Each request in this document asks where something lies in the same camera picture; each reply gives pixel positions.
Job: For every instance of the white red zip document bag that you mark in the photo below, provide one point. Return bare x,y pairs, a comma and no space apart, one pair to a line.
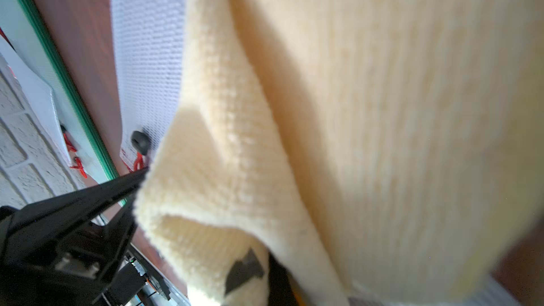
40,97

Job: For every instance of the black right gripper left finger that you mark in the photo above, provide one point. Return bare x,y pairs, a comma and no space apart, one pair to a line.
242,271

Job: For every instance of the yellow wiping cloth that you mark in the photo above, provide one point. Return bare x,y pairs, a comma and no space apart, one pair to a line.
388,149

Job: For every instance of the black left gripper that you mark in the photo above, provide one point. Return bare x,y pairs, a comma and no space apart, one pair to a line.
67,250

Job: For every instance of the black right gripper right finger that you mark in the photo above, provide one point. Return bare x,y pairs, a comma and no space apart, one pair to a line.
280,290

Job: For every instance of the green zip mesh document bag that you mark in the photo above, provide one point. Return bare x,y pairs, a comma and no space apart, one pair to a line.
26,32

